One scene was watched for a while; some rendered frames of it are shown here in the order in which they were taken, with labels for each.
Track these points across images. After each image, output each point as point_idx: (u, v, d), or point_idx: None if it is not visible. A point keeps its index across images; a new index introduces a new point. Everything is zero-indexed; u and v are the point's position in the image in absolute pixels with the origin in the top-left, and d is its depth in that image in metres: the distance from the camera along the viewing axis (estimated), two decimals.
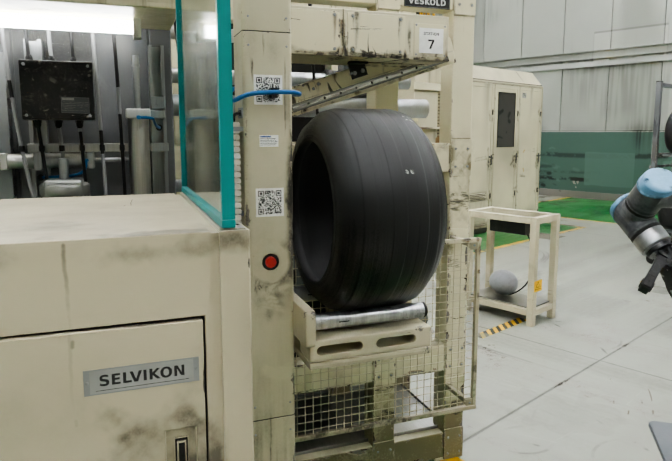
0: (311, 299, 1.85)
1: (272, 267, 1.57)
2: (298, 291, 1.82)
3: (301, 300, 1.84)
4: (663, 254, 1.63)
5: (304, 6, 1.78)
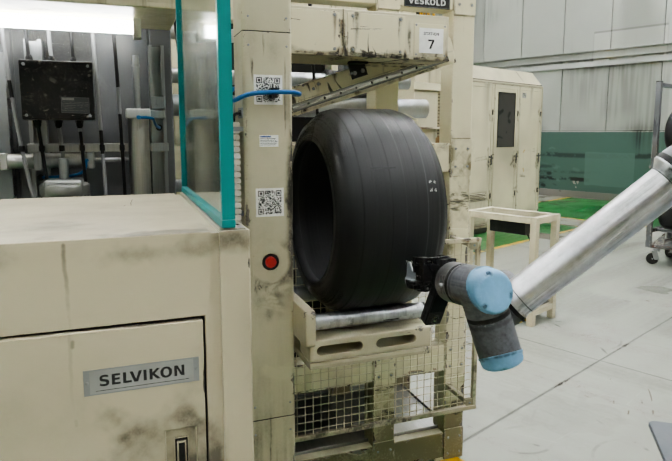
0: None
1: (272, 267, 1.57)
2: None
3: None
4: None
5: (304, 6, 1.78)
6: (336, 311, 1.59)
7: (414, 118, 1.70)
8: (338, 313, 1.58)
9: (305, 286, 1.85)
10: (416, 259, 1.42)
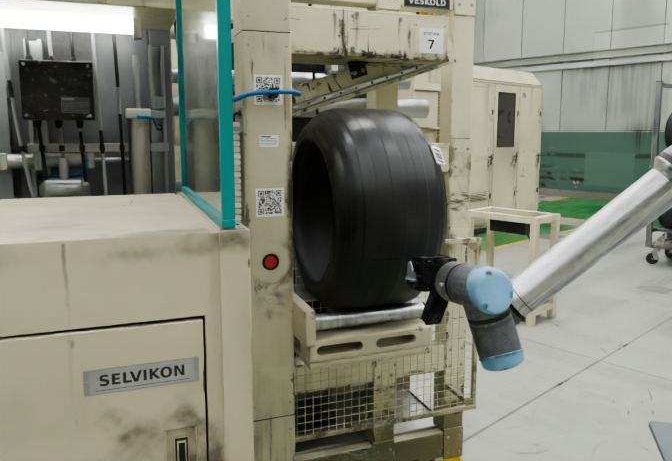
0: None
1: (272, 267, 1.57)
2: None
3: (301, 288, 1.83)
4: None
5: (304, 6, 1.78)
6: (339, 326, 1.58)
7: (444, 160, 1.56)
8: (338, 327, 1.59)
9: (307, 298, 1.84)
10: (416, 259, 1.42)
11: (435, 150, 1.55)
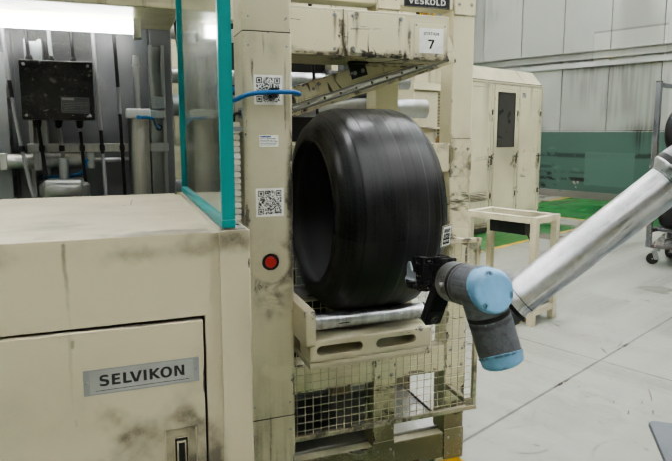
0: (311, 299, 1.85)
1: (272, 267, 1.57)
2: (298, 292, 1.82)
3: (301, 300, 1.84)
4: None
5: (304, 6, 1.78)
6: None
7: (450, 239, 1.55)
8: None
9: None
10: (416, 259, 1.42)
11: (445, 231, 1.52)
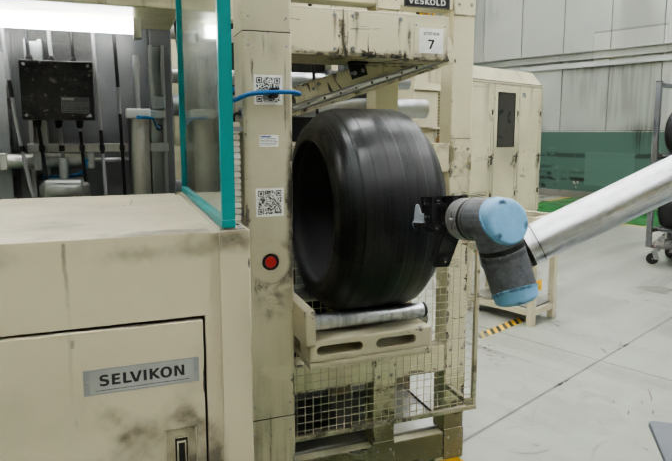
0: None
1: (272, 267, 1.57)
2: None
3: (300, 286, 1.85)
4: None
5: (304, 6, 1.78)
6: (339, 322, 1.57)
7: None
8: (339, 325, 1.58)
9: (307, 295, 1.83)
10: (425, 200, 1.37)
11: None
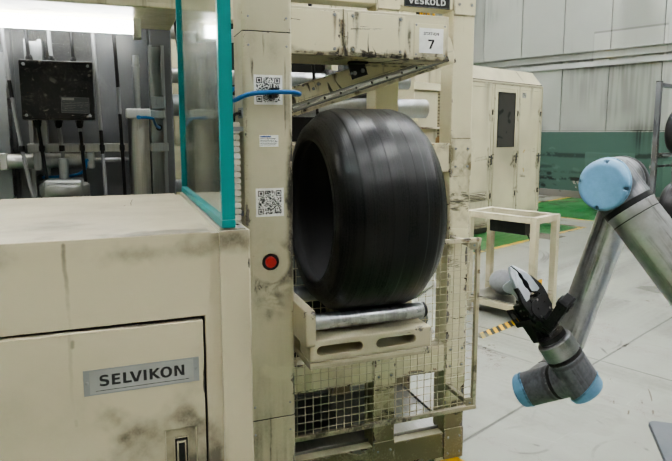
0: None
1: (272, 267, 1.57)
2: None
3: None
4: (545, 331, 1.46)
5: (304, 6, 1.78)
6: (338, 313, 1.58)
7: (427, 290, 1.68)
8: (339, 317, 1.57)
9: (306, 287, 1.84)
10: None
11: (424, 291, 1.64)
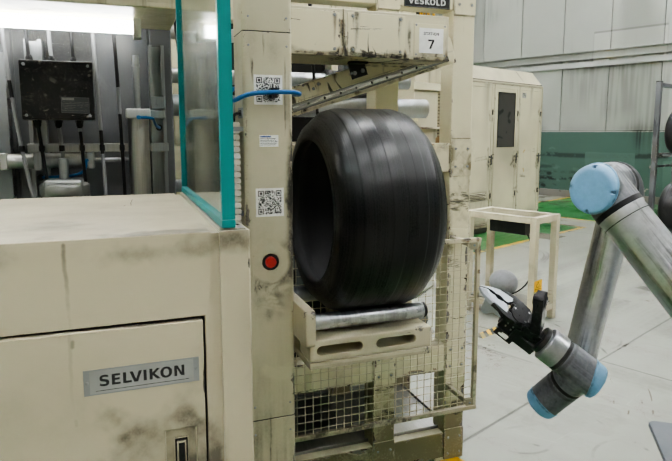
0: None
1: (272, 267, 1.57)
2: None
3: None
4: (535, 336, 1.50)
5: (304, 6, 1.78)
6: (338, 313, 1.58)
7: (427, 290, 1.68)
8: (339, 317, 1.57)
9: (306, 287, 1.84)
10: (501, 317, 1.58)
11: (424, 291, 1.64)
